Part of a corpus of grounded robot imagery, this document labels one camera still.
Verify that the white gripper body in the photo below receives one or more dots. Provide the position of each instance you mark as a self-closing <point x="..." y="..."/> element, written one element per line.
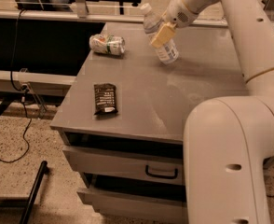
<point x="180" y="14"/>

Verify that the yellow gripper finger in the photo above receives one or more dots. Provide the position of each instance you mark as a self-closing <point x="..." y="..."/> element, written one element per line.
<point x="164" y="34"/>

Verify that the clear blue plastic bottle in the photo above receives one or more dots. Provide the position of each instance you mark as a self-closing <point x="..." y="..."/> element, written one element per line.
<point x="168" y="53"/>

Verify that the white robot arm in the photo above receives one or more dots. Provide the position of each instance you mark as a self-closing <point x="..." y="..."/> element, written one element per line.
<point x="226" y="139"/>

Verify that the crushed green white can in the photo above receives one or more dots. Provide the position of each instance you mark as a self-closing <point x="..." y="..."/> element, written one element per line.
<point x="107" y="44"/>

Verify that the dark brown snack packet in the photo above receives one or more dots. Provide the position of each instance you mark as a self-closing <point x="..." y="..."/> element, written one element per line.
<point x="105" y="99"/>

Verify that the grey drawer cabinet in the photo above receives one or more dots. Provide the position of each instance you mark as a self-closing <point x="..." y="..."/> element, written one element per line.
<point x="153" y="100"/>

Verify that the upper grey drawer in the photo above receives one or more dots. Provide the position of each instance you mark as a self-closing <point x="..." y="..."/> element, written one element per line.
<point x="121" y="164"/>

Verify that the grey drawer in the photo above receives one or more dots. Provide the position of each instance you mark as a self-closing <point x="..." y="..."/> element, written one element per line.
<point x="121" y="164"/>
<point x="126" y="205"/>

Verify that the lower grey drawer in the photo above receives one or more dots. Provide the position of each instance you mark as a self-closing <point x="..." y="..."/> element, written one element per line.
<point x="126" y="205"/>

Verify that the black metal floor bar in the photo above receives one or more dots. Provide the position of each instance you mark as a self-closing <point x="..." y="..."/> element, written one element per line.
<point x="43" y="170"/>

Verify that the black drawer handle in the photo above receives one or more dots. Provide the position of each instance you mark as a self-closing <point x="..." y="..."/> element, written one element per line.
<point x="156" y="173"/>

